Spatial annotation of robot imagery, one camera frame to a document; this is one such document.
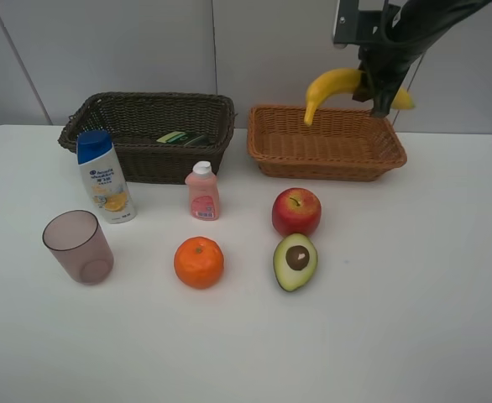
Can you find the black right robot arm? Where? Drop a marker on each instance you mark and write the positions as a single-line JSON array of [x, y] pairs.
[[439, 17]]

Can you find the white blue shampoo bottle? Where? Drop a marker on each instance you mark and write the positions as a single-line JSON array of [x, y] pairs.
[[103, 178]]

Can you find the yellow banana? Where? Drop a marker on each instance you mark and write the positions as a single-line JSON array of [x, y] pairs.
[[344, 81]]

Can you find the orange mandarin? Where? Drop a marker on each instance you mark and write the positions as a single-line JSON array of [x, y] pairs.
[[199, 263]]

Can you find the pink lotion bottle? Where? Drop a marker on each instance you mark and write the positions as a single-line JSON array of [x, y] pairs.
[[204, 201]]

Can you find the red apple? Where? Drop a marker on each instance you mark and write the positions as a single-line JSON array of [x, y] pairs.
[[296, 210]]

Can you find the black bottle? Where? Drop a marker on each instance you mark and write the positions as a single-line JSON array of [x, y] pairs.
[[182, 138]]

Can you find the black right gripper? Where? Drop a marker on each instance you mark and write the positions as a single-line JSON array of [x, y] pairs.
[[388, 63]]

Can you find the translucent purple plastic cup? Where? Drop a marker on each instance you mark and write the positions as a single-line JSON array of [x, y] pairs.
[[78, 243]]

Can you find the tan wicker basket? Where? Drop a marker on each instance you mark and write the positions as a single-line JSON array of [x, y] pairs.
[[340, 145]]

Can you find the dark brown wicker basket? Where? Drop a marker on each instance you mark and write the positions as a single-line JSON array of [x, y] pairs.
[[135, 120]]

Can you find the avocado half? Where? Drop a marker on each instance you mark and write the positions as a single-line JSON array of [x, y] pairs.
[[294, 261]]

